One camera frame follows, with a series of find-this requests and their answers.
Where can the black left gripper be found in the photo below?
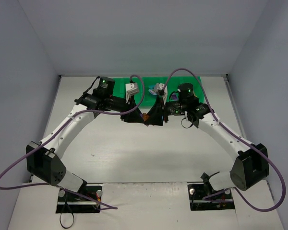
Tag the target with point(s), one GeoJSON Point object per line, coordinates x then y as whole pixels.
{"type": "Point", "coordinates": [128, 110]}

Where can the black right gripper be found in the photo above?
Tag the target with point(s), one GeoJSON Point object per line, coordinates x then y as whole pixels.
{"type": "Point", "coordinates": [163, 110]}

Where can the brown lego plate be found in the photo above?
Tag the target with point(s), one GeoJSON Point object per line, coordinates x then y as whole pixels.
{"type": "Point", "coordinates": [145, 117]}

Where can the teal printed round lego brick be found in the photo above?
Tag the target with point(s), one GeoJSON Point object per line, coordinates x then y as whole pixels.
{"type": "Point", "coordinates": [152, 91]}

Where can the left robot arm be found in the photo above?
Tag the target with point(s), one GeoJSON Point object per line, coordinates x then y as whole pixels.
{"type": "Point", "coordinates": [44, 157]}

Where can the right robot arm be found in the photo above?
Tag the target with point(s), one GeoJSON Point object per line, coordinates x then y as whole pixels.
{"type": "Point", "coordinates": [250, 163]}

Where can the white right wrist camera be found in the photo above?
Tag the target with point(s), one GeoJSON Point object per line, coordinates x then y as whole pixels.
{"type": "Point", "coordinates": [161, 90]}

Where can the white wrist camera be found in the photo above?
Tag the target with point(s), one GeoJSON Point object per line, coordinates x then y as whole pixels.
{"type": "Point", "coordinates": [161, 90]}
{"type": "Point", "coordinates": [131, 89]}

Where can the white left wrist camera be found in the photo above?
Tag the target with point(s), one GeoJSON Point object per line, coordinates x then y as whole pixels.
{"type": "Point", "coordinates": [131, 89]}

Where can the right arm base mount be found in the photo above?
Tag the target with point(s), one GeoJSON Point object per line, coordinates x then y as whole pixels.
{"type": "Point", "coordinates": [202, 197]}

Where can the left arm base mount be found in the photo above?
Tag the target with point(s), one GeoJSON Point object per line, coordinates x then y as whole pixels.
{"type": "Point", "coordinates": [71, 203]}

